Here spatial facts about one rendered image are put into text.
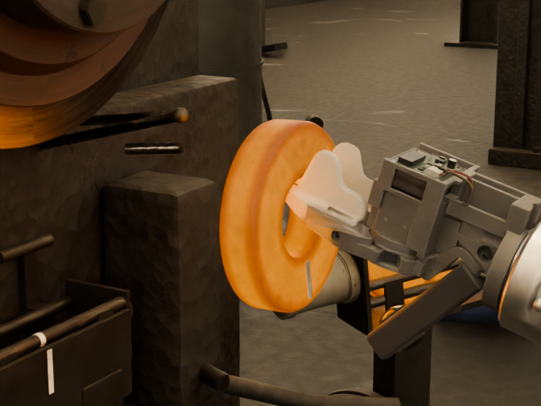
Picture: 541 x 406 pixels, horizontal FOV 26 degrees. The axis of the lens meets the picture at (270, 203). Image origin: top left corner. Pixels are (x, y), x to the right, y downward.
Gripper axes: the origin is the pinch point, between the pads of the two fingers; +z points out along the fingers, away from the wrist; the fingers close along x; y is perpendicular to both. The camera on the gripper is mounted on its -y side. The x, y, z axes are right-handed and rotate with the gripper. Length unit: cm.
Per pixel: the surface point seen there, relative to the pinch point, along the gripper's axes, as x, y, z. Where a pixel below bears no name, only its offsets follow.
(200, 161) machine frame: -29.9, -13.5, 25.6
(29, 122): 9.6, 0.3, 19.4
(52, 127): 6.8, -0.5, 19.2
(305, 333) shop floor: -172, -107, 64
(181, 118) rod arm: 1.1, 2.7, 10.6
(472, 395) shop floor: -156, -93, 15
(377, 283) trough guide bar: -30.1, -18.1, 0.7
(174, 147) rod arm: 1.2, 0.1, 10.6
